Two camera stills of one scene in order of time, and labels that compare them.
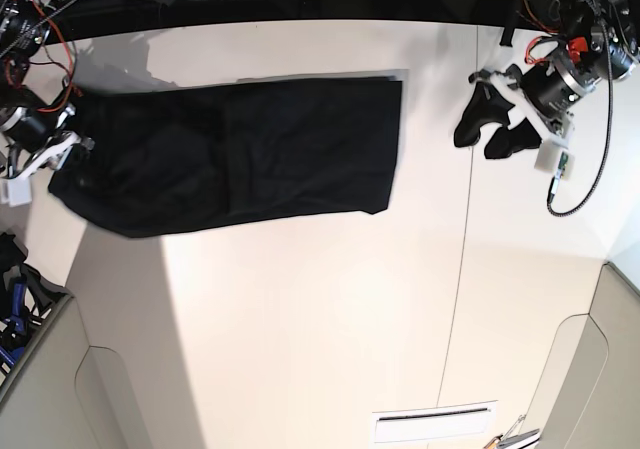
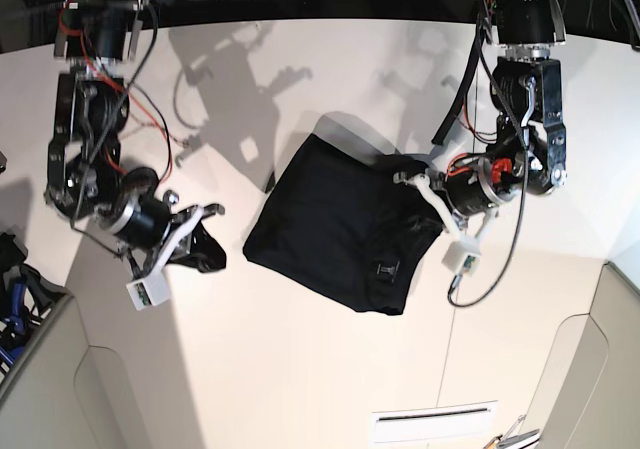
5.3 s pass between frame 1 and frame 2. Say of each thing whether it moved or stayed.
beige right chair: stayed
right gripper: moved
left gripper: moved
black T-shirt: moved
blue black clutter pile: stayed
